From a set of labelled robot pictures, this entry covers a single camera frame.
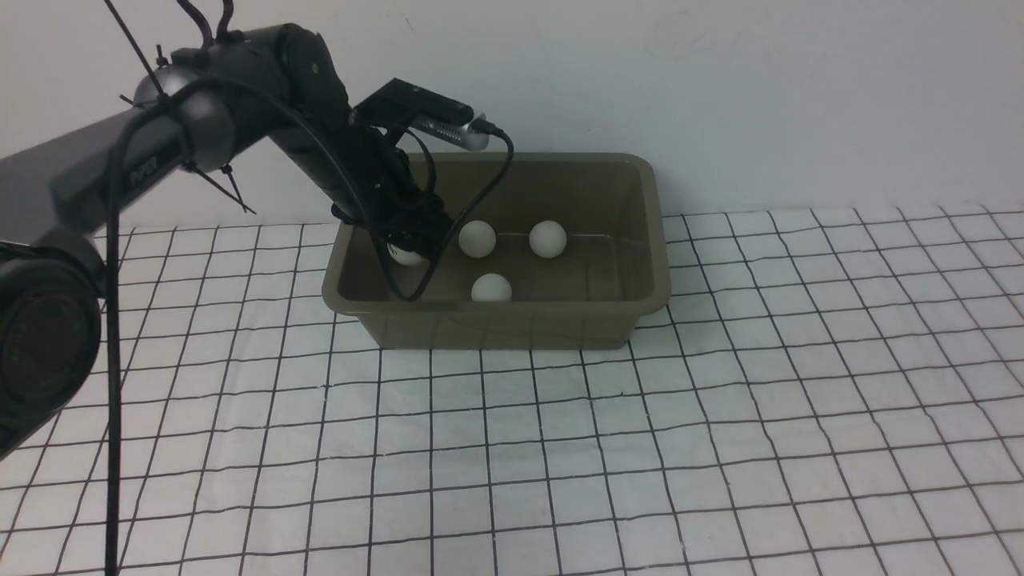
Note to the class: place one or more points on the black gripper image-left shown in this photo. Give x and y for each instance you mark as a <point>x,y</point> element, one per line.
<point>407,216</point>

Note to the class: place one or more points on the white black grid tablecloth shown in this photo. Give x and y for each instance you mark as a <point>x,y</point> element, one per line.
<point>828,392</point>

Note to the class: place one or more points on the black robot arm image-left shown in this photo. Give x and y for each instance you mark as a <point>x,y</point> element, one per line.
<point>198,113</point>

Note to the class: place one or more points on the black camera cable image-left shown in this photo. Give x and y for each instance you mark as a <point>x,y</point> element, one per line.
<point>486,127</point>

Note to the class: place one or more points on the olive green plastic bin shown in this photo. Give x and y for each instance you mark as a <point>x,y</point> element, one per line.
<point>613,272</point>

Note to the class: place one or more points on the white ball with red logo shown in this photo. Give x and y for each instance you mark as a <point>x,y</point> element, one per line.
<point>406,258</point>

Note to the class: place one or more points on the plain white ball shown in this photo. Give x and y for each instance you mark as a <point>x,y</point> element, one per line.
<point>548,239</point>
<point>477,239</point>

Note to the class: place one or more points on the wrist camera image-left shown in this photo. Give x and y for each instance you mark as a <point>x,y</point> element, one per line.
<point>401,105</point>

